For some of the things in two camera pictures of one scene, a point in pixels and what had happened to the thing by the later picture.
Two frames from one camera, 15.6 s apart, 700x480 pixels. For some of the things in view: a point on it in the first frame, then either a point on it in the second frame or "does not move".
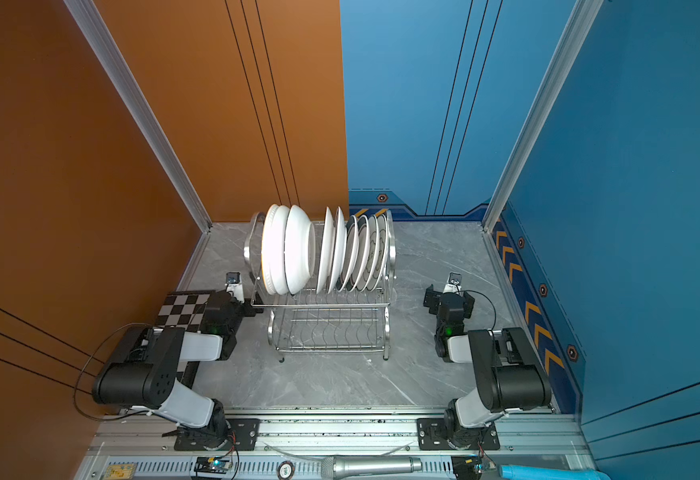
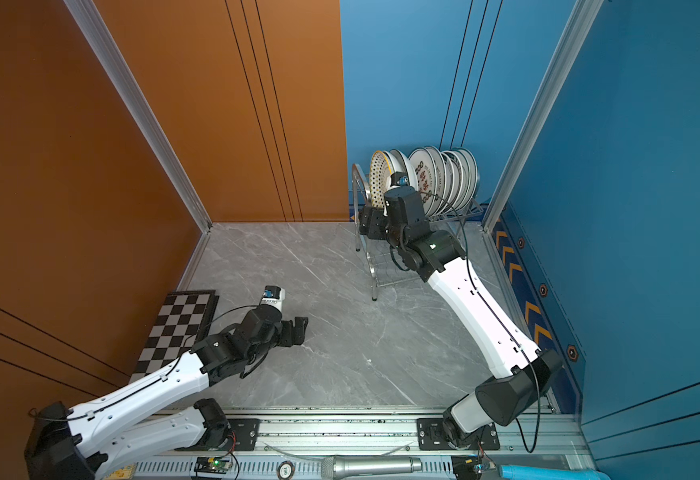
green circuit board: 212,465 does not move
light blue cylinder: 520,472 does not move
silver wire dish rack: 343,321 → 380,272
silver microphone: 341,467 does not move
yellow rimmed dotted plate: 273,249 → 380,175
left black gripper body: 241,311 → 262,352
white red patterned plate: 327,251 → 425,172
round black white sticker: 286,470 does not move
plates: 338,252 → 455,180
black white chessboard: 184,309 does not move
